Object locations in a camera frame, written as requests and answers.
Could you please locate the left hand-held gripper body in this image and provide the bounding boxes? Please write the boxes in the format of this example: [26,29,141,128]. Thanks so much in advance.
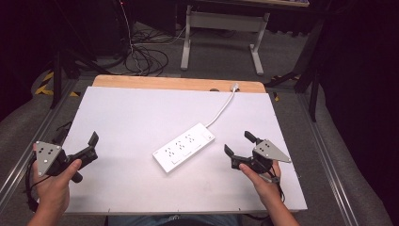
[34,140,99,184]

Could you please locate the white power strip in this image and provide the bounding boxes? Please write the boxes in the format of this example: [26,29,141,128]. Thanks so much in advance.
[152,121,216,174]

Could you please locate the white metal desk frame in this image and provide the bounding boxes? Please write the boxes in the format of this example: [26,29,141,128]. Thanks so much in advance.
[180,4,271,76]

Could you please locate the black tripod stand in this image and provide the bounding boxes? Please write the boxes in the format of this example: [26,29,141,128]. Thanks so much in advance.
[49,0,111,110]

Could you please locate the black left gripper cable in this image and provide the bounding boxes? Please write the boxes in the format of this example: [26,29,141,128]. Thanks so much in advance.
[24,155,53,213]

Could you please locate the white power strip cable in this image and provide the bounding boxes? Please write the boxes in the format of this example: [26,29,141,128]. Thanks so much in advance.
[204,89,237,129]

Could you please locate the yellow black floor tape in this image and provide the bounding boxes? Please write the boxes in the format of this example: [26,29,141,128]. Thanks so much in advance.
[34,71,80,98]

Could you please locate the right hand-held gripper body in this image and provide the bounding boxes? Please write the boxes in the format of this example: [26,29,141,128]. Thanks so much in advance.
[231,138,293,185]

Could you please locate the white floor cable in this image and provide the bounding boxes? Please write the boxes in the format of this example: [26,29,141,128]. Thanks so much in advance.
[119,0,189,74]

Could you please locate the white table board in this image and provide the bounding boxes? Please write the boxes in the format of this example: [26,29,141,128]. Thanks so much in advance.
[37,86,309,215]

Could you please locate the person's left hand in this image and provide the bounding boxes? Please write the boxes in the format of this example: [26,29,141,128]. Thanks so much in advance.
[30,142,84,217]

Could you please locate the aluminium floor rail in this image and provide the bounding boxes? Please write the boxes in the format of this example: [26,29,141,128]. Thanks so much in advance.
[295,93,359,226]
[0,78,80,205]

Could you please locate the black metal stand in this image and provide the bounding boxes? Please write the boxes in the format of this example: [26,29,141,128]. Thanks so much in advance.
[263,18,326,123]

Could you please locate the person's right hand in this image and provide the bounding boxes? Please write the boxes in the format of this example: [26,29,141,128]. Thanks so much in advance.
[238,160,283,210]

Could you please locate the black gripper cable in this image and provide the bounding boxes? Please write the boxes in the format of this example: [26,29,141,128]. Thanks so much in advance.
[24,155,53,213]
[268,165,286,203]

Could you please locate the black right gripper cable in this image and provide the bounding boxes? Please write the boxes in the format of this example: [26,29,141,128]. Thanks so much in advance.
[268,165,286,203]

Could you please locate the black floor cables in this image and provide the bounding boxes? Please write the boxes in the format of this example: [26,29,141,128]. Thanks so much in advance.
[122,27,170,77]

